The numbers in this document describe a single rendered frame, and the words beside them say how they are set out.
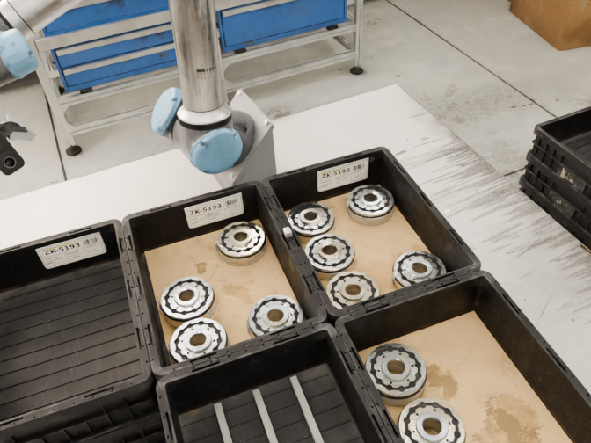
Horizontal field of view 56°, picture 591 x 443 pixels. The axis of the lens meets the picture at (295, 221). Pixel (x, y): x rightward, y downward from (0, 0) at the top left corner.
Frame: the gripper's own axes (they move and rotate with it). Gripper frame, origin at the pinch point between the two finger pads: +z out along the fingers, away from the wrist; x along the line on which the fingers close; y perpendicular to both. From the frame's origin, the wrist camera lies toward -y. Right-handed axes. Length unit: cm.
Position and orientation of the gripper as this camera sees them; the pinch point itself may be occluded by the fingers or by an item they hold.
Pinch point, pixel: (5, 157)
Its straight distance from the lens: 136.5
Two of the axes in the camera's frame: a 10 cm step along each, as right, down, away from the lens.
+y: -6.2, -7.8, 0.8
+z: -1.7, 2.3, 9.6
